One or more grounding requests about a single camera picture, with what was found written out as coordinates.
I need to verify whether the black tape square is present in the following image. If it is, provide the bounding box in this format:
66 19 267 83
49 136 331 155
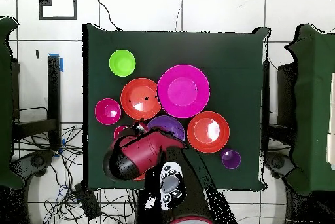
38 0 78 21

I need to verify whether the small green bowl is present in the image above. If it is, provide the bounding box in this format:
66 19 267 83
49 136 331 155
109 48 137 77

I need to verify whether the black floor cable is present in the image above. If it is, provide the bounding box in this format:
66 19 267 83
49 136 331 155
94 0 123 32

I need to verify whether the small red bowl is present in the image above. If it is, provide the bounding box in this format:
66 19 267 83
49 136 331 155
94 98 122 126

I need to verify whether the large orange bowl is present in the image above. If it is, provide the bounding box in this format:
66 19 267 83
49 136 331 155
120 77 162 122
186 111 231 154

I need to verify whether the red cup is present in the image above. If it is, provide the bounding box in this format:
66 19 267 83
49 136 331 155
113 125 130 141

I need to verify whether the tangle of floor cables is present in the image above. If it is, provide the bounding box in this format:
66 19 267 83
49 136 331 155
12 125 139 224

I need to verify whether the large pink bowl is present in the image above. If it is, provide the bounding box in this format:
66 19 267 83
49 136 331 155
157 64 211 119

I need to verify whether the gray pedestal leg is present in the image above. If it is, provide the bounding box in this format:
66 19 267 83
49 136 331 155
264 151 296 179
10 149 56 183

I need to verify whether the purple bowl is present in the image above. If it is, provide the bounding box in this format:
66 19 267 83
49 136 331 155
147 115 186 142

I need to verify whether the green cloth covered table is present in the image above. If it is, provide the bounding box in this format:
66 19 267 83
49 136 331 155
284 23 335 196
0 16 25 190

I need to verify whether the dark green tablecloth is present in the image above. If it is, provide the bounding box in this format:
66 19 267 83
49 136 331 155
82 23 270 192

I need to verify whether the black metal stand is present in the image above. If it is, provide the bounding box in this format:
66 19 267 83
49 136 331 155
11 55 62 151
261 60 298 154

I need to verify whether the blue tape strip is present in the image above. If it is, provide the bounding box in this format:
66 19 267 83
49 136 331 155
48 52 64 73
53 138 67 158

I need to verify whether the purple cup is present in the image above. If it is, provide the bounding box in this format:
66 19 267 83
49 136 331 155
220 148 242 170

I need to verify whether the black power box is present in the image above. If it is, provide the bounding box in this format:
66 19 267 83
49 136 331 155
73 183 102 221

